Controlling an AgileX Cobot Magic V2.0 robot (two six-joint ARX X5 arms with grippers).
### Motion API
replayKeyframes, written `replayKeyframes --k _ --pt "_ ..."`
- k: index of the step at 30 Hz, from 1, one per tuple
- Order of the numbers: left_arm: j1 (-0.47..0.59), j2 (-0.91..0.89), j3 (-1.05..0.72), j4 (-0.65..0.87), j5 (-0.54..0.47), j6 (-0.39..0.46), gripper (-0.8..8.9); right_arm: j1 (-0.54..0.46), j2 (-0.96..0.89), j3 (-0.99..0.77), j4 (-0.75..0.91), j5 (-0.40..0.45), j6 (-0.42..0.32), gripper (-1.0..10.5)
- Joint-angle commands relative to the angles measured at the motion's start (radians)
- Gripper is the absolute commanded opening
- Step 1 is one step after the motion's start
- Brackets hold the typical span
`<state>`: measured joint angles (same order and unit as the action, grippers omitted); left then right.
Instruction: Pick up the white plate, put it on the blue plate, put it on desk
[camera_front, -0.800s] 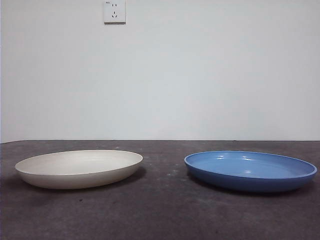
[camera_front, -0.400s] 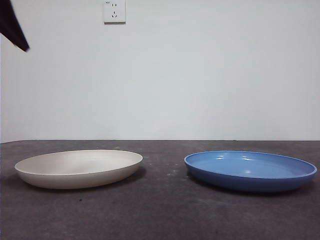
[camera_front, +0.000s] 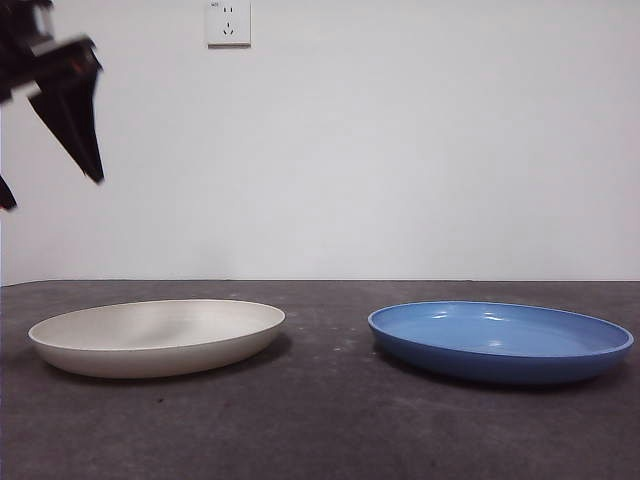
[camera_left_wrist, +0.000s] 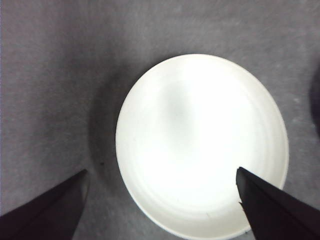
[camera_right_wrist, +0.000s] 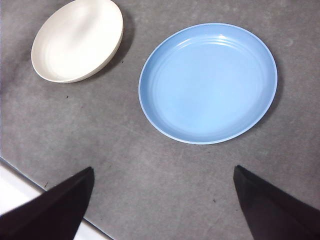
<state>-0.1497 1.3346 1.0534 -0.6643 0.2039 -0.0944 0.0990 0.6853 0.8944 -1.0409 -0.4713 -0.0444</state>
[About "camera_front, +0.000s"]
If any white round plate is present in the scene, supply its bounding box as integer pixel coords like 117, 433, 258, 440
27, 298, 287, 379

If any blue round plate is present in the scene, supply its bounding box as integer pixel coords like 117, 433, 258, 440
367, 300, 635, 385

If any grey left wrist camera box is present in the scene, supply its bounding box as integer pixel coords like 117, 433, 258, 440
27, 0, 55, 34

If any white wall socket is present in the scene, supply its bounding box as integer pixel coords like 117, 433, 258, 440
206, 0, 252, 50

